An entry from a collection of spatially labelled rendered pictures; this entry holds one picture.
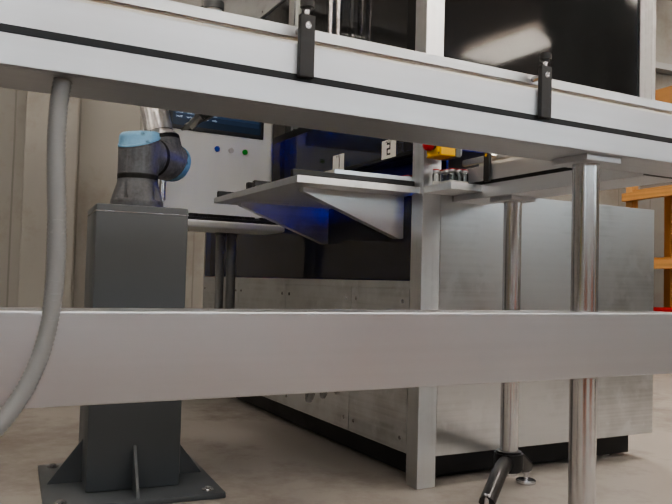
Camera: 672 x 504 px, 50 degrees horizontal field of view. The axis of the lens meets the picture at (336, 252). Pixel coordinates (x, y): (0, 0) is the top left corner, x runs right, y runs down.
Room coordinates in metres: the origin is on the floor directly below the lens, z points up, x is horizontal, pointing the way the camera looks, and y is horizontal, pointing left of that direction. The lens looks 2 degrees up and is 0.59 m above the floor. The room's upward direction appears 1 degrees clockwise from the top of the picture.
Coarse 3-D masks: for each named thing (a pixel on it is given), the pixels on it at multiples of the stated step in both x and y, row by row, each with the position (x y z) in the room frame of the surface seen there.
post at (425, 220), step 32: (416, 0) 2.18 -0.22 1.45; (416, 32) 2.17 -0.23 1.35; (416, 64) 2.17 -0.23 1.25; (416, 160) 2.16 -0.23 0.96; (416, 224) 2.15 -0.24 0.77; (416, 256) 2.15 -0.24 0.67; (416, 288) 2.15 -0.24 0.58; (416, 416) 2.14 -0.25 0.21; (416, 448) 2.13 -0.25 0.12; (416, 480) 2.13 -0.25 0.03
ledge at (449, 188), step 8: (440, 184) 2.05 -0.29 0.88; (448, 184) 2.02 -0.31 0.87; (456, 184) 2.02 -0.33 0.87; (464, 184) 2.03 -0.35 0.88; (472, 184) 2.04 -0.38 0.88; (424, 192) 2.12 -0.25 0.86; (432, 192) 2.11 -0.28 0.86; (440, 192) 2.10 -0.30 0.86; (448, 192) 2.10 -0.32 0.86; (456, 192) 2.09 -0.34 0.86; (464, 192) 2.09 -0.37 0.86; (472, 192) 2.08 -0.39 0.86
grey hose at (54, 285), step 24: (48, 120) 0.90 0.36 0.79; (48, 144) 0.90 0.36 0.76; (48, 168) 0.90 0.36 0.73; (48, 192) 0.90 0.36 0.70; (48, 216) 0.90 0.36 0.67; (48, 240) 0.90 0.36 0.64; (48, 264) 0.90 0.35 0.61; (48, 288) 0.90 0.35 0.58; (48, 312) 0.90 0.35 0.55; (48, 336) 0.90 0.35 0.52; (24, 384) 0.88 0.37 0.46; (0, 432) 0.87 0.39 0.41
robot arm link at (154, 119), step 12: (144, 108) 2.23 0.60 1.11; (156, 108) 2.22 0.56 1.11; (144, 120) 2.23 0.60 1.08; (156, 120) 2.22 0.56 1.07; (168, 120) 2.24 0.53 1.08; (168, 132) 2.21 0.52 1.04; (168, 144) 2.19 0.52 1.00; (180, 144) 2.24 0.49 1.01; (180, 156) 2.22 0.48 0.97; (168, 168) 2.18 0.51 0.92; (180, 168) 2.23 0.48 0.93; (168, 180) 2.25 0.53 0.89
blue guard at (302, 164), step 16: (288, 144) 3.00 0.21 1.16; (304, 144) 2.86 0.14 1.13; (320, 144) 2.73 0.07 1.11; (336, 144) 2.62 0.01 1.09; (352, 144) 2.51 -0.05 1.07; (368, 144) 2.42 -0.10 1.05; (400, 144) 2.24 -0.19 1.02; (272, 160) 3.14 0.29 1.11; (288, 160) 2.99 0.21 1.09; (304, 160) 2.86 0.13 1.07; (320, 160) 2.73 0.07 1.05; (352, 160) 2.51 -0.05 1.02; (368, 160) 2.41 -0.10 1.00; (272, 176) 3.14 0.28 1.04; (288, 176) 2.99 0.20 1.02
